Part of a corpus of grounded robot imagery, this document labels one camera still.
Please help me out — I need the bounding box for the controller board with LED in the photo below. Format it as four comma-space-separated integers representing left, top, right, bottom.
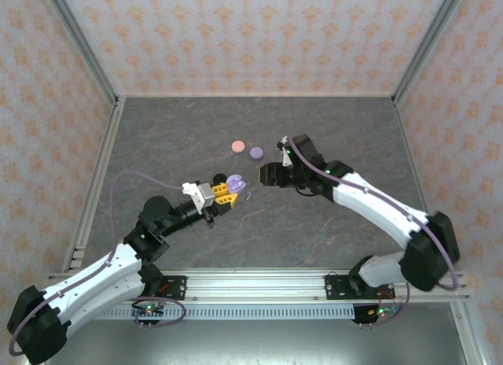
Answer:
367, 304, 400, 319
131, 300, 166, 319

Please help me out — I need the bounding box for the aluminium side rail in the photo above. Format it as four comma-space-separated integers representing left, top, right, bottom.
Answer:
391, 96, 450, 271
61, 96, 127, 271

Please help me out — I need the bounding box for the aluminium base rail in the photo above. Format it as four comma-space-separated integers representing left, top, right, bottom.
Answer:
49, 267, 472, 303

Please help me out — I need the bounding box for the slotted grey cable duct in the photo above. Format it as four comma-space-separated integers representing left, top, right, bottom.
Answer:
84, 304, 357, 321

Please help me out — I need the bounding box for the aluminium frame post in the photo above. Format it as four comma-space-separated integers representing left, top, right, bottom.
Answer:
392, 0, 468, 106
41, 0, 121, 106

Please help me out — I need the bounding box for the aluminium lower frame rail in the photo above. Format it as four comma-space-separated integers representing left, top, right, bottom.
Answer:
450, 301, 492, 365

